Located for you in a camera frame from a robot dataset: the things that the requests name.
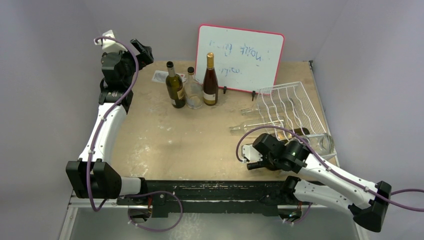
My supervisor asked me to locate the white ruler set package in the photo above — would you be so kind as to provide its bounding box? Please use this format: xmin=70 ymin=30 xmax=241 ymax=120
xmin=151 ymin=70 xmax=186 ymax=83

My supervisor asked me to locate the olive bottle silver cap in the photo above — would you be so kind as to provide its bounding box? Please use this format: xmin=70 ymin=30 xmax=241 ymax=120
xmin=165 ymin=61 xmax=186 ymax=109

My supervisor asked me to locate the clear glass bottle black cap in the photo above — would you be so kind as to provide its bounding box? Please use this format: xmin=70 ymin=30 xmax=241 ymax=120
xmin=184 ymin=66 xmax=204 ymax=110

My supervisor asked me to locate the brown wine bottle gold cap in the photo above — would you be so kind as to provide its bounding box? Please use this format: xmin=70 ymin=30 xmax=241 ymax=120
xmin=203 ymin=52 xmax=219 ymax=106

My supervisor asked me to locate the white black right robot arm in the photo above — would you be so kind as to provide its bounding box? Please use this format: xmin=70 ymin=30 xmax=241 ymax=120
xmin=247 ymin=133 xmax=392 ymax=233

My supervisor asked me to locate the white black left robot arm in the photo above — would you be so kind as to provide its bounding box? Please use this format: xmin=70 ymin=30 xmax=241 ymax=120
xmin=65 ymin=36 xmax=154 ymax=205

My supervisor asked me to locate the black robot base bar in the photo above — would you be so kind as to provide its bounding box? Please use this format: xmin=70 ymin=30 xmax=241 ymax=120
xmin=117 ymin=180 xmax=308 ymax=218

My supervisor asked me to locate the dark olive bottle rear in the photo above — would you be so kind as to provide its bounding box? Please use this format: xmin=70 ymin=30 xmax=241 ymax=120
xmin=283 ymin=127 xmax=310 ymax=139

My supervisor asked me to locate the large clear square bottle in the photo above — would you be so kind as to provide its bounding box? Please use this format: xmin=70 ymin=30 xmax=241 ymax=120
xmin=301 ymin=133 xmax=336 ymax=158

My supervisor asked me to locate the dark green bottle black cap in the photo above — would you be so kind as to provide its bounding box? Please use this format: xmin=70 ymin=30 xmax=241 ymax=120
xmin=246 ymin=161 xmax=265 ymax=171

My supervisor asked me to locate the pink framed whiteboard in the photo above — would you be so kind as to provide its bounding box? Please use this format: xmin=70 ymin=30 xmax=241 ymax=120
xmin=195 ymin=24 xmax=285 ymax=92

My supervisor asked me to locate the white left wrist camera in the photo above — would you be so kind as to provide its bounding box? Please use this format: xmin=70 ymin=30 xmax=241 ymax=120
xmin=93 ymin=29 xmax=127 ymax=54

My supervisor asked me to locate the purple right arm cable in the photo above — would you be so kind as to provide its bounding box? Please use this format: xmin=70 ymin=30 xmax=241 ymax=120
xmin=235 ymin=125 xmax=424 ymax=213

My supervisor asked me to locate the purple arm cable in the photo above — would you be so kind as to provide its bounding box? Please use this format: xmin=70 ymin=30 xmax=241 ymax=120
xmin=86 ymin=36 xmax=139 ymax=213
xmin=235 ymin=125 xmax=424 ymax=213

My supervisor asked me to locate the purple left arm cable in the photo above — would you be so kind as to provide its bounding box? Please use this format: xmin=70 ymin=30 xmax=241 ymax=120
xmin=86 ymin=36 xmax=139 ymax=213

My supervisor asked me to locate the white wire wine rack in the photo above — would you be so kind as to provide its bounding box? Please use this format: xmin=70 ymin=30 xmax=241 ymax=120
xmin=253 ymin=81 xmax=336 ymax=160

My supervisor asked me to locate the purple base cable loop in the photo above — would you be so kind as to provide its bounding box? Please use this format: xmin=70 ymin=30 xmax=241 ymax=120
xmin=127 ymin=190 xmax=184 ymax=233

